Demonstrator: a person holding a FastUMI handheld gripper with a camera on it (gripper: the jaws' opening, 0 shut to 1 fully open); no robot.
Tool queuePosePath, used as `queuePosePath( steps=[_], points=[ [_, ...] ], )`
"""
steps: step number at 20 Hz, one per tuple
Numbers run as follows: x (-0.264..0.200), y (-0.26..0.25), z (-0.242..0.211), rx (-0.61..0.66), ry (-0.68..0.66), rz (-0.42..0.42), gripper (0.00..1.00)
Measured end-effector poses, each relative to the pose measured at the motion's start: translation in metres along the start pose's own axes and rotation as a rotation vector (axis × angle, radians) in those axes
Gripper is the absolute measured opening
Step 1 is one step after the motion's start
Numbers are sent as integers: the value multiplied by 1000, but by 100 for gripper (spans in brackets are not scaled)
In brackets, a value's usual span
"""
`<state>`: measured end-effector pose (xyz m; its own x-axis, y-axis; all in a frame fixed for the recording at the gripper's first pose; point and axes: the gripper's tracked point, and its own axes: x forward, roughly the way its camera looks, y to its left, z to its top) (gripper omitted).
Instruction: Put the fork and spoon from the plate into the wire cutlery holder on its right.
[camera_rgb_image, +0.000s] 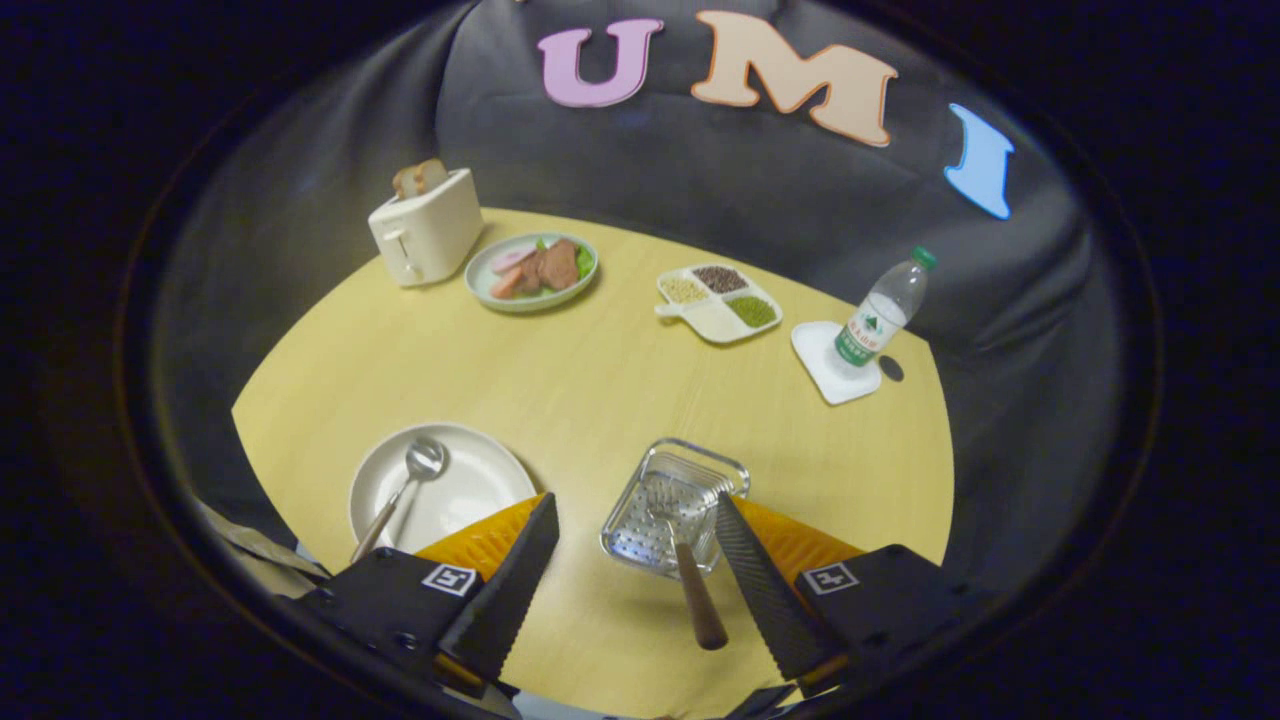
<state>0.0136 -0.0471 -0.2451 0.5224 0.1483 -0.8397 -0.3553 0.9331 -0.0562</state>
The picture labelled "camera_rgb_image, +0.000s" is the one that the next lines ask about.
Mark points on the green lettuce leaf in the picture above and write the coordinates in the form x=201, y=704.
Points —
x=585, y=262

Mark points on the brown meat slice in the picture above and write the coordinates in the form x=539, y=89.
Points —
x=555, y=265

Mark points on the large white plate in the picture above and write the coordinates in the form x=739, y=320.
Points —
x=470, y=490

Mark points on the brown cardboard pieces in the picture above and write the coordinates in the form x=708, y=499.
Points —
x=260, y=555

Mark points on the clear water bottle green cap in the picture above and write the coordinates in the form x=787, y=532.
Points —
x=875, y=320

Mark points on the small dark round disc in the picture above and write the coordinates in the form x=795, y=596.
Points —
x=891, y=368

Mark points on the white divided bean dish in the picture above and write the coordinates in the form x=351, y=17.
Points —
x=715, y=320

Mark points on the pink ham slice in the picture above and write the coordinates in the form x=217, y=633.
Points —
x=512, y=260

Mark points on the white toaster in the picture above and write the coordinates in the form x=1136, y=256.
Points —
x=435, y=235

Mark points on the white square coaster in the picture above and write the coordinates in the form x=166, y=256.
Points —
x=815, y=350

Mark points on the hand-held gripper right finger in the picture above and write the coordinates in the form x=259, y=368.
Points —
x=765, y=590

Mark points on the toast slice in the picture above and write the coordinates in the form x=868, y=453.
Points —
x=432, y=175
x=404, y=183

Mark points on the pale green food plate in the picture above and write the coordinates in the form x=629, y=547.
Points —
x=530, y=303

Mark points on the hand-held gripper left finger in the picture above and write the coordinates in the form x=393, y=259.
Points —
x=510, y=590

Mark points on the red sausage slice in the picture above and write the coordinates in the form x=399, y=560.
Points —
x=506, y=284

